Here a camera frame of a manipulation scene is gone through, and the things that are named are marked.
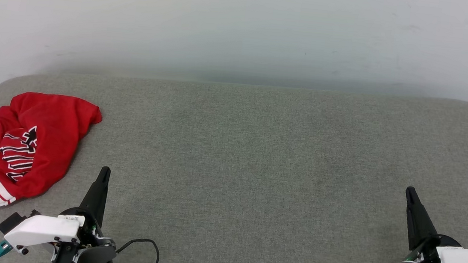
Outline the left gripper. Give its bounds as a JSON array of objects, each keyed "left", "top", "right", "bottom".
[{"left": 50, "top": 162, "right": 124, "bottom": 263}]

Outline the red and white basketball jersey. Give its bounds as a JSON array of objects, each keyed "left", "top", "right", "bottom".
[{"left": 0, "top": 89, "right": 104, "bottom": 218}]

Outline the thin black cable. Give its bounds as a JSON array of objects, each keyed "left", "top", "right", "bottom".
[{"left": 114, "top": 236, "right": 162, "bottom": 263}]

